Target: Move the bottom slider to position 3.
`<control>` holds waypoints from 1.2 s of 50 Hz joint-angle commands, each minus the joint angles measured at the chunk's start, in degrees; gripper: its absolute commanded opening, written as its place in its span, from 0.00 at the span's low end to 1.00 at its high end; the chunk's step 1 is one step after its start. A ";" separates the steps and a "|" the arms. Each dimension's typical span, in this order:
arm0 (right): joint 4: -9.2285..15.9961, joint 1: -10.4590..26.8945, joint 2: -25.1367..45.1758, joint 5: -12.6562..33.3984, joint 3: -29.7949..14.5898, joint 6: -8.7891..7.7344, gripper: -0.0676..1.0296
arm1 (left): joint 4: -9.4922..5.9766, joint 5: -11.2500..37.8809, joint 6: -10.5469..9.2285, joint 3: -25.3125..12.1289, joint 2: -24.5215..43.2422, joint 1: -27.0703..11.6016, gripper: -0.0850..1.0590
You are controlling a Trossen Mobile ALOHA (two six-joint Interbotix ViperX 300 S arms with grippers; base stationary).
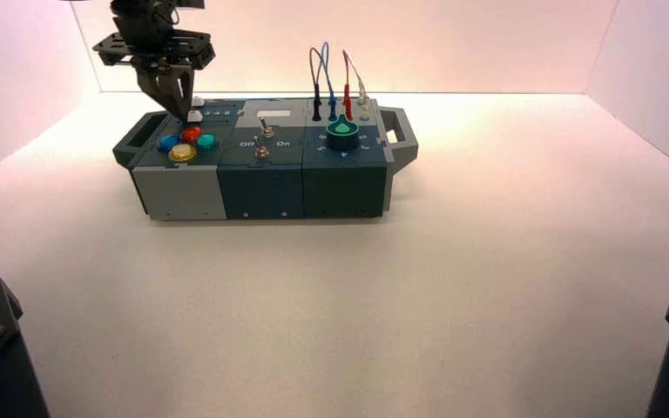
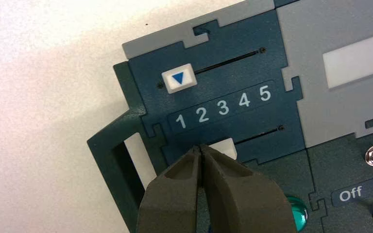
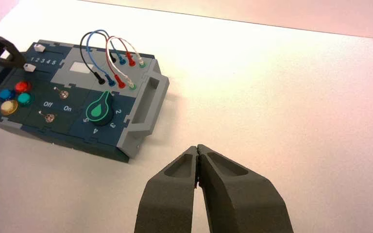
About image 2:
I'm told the white display window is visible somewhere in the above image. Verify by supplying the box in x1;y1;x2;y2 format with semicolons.
322;30;373;90

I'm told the grey and teal control box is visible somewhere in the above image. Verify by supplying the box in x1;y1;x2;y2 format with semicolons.
86;0;373;233

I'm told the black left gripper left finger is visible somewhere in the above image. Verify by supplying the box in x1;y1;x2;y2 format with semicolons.
136;145;204;233

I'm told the green dome push button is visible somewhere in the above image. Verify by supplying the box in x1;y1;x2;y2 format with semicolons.
286;195;309;233

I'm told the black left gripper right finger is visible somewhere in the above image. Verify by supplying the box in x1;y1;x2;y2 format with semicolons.
201;145;299;233

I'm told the white slider knob blue arrow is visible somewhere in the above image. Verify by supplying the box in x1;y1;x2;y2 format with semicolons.
161;63;198;95

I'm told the plain white slider knob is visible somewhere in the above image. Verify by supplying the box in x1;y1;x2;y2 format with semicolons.
207;138;238;161

